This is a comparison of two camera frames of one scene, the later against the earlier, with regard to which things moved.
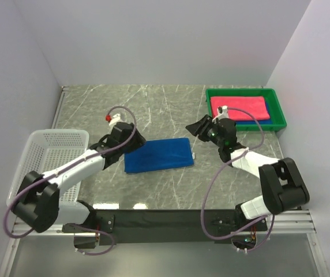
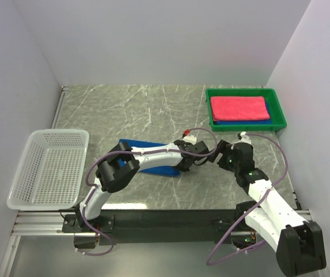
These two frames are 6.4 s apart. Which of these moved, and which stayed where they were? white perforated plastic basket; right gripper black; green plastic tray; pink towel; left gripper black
Moved: left gripper black; right gripper black
Stayed: green plastic tray; white perforated plastic basket; pink towel
